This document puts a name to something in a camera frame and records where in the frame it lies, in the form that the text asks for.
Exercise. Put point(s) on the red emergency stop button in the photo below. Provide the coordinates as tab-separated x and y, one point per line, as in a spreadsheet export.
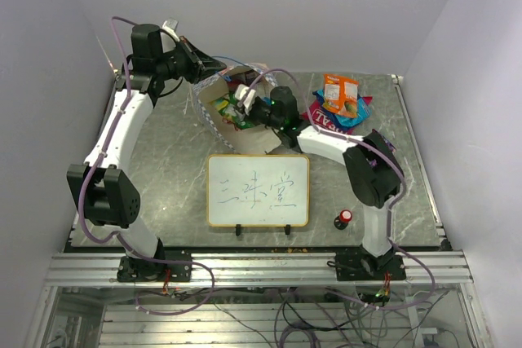
342	221

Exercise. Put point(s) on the white board with yellow frame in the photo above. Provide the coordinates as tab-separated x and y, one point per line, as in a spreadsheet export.
257	190

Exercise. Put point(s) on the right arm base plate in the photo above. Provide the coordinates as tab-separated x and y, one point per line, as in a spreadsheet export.
354	265

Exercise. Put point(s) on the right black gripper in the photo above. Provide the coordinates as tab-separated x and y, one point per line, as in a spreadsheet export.
249	116

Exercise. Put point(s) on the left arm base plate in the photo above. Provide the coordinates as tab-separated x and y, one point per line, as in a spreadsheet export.
137	270

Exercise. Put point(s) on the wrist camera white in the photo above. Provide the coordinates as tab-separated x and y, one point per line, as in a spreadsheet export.
245	97
170	25

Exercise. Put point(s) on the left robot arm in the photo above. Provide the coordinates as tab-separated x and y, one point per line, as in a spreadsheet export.
108	203

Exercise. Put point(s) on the blue checkered paper bag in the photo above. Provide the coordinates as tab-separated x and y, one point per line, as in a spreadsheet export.
253	141

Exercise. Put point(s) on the pink snack bag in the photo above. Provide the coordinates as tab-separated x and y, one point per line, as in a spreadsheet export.
330	117

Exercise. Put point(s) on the orange Fox's fruits candy bag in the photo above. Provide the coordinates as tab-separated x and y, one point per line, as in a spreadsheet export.
340	95

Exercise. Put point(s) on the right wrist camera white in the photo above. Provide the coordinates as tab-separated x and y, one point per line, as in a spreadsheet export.
245	97

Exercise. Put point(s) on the aluminium frame rail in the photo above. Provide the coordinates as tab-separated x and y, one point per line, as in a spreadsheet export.
244	270

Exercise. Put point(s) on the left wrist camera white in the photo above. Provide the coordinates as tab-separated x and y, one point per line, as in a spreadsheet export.
170	25

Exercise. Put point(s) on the green snack bag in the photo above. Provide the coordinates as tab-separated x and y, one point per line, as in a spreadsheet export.
226	108

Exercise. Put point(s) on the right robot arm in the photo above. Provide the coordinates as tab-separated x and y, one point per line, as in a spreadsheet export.
375	175

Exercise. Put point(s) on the purple Fox's berries bag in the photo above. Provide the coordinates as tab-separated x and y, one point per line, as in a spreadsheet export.
381	143

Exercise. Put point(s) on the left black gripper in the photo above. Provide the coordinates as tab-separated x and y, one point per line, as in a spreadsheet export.
196	72

